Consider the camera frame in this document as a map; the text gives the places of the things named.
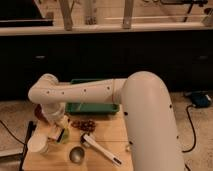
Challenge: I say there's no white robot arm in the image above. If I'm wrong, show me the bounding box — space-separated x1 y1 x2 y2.
28 71 185 171

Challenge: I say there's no small metal bowl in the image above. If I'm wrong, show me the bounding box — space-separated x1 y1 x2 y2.
69 146 85 164

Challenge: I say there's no white handled brush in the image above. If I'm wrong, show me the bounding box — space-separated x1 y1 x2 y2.
80 133 122 166

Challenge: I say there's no green plastic cup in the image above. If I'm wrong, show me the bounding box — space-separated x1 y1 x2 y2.
60 128 69 144

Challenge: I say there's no green plastic tray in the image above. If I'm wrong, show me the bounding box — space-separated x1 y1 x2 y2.
65 78 120 115

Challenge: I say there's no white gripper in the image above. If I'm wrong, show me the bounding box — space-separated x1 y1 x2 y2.
41 103 68 143

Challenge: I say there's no white paper cup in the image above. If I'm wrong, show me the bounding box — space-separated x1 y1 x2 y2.
27 134 48 154

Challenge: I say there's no black cable right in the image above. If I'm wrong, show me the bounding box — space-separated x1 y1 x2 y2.
181 103 198 154

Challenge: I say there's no black clamp bar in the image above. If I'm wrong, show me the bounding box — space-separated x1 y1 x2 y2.
19 121 36 171

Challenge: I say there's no black cable left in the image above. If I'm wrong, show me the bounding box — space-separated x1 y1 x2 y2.
0 119 26 146

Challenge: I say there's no dark blue device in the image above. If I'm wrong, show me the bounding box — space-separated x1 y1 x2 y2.
185 91 212 108

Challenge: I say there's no bunch of dark grapes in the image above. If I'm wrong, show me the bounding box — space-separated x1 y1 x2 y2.
71 120 96 132

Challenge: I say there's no dark red bowl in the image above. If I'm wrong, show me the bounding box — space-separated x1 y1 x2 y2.
34 104 45 121

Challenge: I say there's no black cable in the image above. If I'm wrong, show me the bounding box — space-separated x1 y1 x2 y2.
0 119 26 146
181 103 198 154

